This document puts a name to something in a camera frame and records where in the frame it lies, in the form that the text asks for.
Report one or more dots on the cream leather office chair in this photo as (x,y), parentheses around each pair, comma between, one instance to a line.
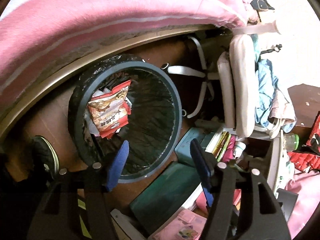
(236,72)

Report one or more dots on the red snack bag on desk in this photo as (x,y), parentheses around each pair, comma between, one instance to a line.
(307,158)

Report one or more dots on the pink garment on chair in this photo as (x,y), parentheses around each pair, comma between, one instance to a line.
(282,107)

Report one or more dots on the red plastic snack bag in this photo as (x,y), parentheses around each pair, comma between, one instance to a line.
(108,110)

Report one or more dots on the blue garment on chair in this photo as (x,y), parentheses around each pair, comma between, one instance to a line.
(268,81)

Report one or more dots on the black sneaker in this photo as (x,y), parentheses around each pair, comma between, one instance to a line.
(43,155)

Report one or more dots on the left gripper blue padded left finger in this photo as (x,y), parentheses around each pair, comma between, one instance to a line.
(117,166)

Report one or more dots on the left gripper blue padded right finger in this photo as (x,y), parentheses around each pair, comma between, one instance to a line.
(204,163)

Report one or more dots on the round trash bin black liner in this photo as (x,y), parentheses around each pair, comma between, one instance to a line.
(153,125)

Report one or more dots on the pink white striped bed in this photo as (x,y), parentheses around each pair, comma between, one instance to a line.
(44,42)

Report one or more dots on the dark blue pillow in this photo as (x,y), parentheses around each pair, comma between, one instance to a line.
(261,5)

